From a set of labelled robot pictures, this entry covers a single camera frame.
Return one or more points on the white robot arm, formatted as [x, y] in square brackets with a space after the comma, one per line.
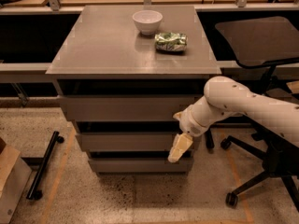
[224, 97]

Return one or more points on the long grey workbench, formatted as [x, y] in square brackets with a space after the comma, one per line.
[31, 36]

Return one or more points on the grey drawer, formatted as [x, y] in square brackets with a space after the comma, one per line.
[126, 108]
[125, 141]
[140, 165]

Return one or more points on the grey drawer cabinet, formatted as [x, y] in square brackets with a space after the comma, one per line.
[105, 55]

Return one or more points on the cardboard box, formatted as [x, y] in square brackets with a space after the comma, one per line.
[14, 174]

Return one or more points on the grey bottom drawer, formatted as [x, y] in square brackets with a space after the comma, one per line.
[140, 165]

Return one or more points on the grey top drawer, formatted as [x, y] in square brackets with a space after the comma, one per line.
[126, 108]

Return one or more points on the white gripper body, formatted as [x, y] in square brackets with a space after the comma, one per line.
[191, 124]

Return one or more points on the black office chair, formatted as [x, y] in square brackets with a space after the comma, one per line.
[256, 43]

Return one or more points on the green crumpled chip bag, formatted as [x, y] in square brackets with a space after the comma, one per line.
[172, 42]

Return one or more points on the white bowl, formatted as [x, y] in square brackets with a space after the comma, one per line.
[147, 22]

